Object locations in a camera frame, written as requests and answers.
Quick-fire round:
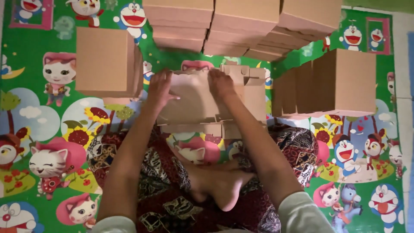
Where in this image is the person's right hand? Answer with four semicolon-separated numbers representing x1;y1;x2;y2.
207;68;238;102

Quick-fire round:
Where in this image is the person's left hand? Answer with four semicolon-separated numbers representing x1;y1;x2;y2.
147;69;181;112

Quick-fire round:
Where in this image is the cardboard box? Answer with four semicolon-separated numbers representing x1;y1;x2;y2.
157;69;246;125

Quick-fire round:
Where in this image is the pile of flat cardboard sheets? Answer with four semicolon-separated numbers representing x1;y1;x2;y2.
160;65;268;140

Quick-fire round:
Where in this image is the stack of brown cardboard boxes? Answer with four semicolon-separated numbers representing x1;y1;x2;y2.
142;0;343;63

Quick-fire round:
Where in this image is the person's bare foot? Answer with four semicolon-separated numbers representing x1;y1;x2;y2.
185;161;257;213

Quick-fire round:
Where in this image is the row of brown cardboard boxes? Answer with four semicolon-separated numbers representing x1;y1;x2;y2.
75;27;145;105
271;49;378;119

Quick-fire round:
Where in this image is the dark batik patterned sarong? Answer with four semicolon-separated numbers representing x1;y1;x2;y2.
85;124;325;233

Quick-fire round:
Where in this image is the white long-sleeved shirt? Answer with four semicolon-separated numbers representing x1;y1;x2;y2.
91;192;336;233

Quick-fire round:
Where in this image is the colourful cartoon play mat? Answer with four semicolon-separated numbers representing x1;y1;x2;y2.
0;0;409;233

